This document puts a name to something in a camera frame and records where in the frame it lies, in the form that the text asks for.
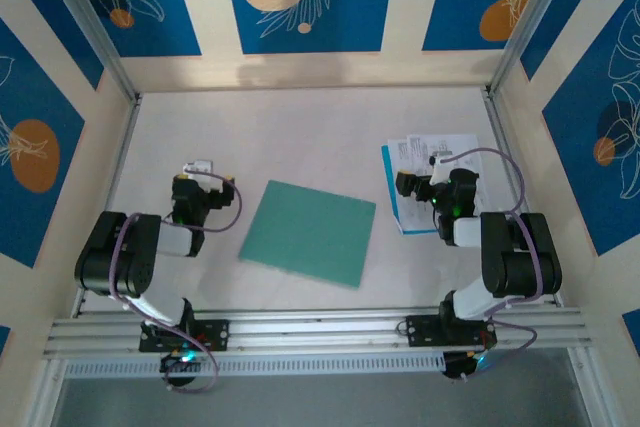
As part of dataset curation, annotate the slotted grey cable duct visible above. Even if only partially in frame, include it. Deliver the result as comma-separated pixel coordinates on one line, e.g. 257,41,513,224
63,350,447,379

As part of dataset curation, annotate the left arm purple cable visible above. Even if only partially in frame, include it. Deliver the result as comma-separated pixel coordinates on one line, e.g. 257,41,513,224
107,171,244,396

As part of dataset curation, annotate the aluminium frame post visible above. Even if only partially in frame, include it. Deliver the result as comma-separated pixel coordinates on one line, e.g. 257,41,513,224
35,0,142,104
487,0,576,97

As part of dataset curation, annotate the aluminium table side rail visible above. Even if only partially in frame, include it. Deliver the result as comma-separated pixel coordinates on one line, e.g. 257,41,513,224
482,88,565,307
72,94,144,319

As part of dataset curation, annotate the green paper folder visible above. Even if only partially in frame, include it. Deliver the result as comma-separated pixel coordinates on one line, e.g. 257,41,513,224
238,180,377,290

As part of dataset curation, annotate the aluminium mounting rail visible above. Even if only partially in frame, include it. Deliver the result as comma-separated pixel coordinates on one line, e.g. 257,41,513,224
42,306,594,361

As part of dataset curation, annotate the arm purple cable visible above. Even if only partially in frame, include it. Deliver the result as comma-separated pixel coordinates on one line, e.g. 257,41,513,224
107,171,244,396
442,146,549,383

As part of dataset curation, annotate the white printed paper sheet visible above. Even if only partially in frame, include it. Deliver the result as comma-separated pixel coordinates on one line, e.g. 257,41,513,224
407,133,490,221

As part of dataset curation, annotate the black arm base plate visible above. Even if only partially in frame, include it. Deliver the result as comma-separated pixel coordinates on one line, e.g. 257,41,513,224
138,318,232,354
405,313,499,349

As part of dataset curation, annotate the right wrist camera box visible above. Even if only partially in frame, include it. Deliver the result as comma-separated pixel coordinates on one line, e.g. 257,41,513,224
429,155,454,187

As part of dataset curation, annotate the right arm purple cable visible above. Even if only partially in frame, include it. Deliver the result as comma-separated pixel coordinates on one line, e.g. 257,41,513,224
442,146,549,383

